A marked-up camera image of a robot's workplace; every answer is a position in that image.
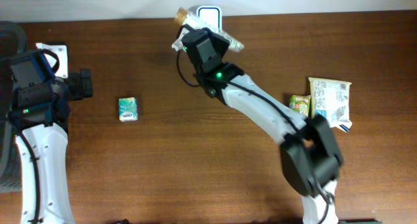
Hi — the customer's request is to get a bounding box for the teal tissue pack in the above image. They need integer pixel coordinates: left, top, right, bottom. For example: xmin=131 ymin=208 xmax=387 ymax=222
xmin=119 ymin=97 xmax=138 ymax=122

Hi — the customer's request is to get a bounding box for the white tube with gold cap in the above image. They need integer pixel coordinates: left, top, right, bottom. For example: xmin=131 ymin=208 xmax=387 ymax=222
xmin=174 ymin=8 xmax=244 ymax=52

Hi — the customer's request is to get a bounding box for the green snack stick packet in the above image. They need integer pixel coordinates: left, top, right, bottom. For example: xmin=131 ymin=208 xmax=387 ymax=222
xmin=289 ymin=95 xmax=311 ymax=117

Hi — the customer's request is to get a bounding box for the cream snack bag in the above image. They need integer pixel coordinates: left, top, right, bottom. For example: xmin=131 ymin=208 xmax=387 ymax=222
xmin=308 ymin=77 xmax=352 ymax=133

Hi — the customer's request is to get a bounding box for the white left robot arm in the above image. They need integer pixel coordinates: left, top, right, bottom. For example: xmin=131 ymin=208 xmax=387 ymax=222
xmin=7 ymin=49 xmax=93 ymax=223

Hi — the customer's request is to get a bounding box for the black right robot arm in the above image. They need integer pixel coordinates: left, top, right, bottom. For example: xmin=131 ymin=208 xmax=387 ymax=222
xmin=177 ymin=25 xmax=343 ymax=223

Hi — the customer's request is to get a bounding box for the white barcode scanner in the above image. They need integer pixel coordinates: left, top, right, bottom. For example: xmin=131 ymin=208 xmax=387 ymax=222
xmin=196 ymin=5 xmax=223 ymax=29

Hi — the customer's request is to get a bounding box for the dark grey plastic basket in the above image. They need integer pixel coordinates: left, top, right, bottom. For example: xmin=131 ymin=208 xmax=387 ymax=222
xmin=1 ymin=21 xmax=27 ymax=193

